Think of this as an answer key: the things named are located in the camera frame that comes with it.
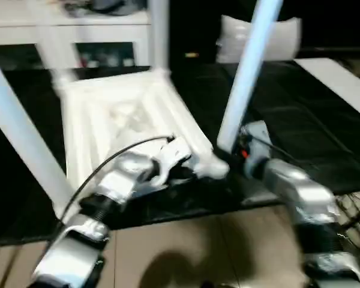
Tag white sideboard cabinet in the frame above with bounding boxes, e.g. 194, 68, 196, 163
0, 5, 153, 70

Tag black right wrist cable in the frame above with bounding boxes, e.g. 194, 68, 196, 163
251, 136, 319, 169

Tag grey round pot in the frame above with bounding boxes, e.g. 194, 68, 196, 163
92, 0, 151, 16

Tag loose floor cables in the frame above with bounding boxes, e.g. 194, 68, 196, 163
338, 191, 360, 241

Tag black cabinet with gold label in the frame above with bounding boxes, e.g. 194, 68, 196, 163
167, 0, 226, 66

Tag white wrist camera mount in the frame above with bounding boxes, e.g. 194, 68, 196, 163
241, 119, 273, 178
155, 136, 193, 184

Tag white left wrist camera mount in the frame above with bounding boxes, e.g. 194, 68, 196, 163
155, 136, 193, 184

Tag white plastic table top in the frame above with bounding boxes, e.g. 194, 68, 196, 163
52, 67, 231, 217

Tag white flat board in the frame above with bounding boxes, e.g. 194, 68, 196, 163
293, 58, 360, 124

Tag black clutter on sideboard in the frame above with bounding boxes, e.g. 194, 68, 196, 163
64, 0, 94, 13

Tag grey pillow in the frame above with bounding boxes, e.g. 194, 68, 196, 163
215, 14, 303, 64

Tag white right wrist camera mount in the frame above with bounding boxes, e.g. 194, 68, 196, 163
241, 119, 273, 178

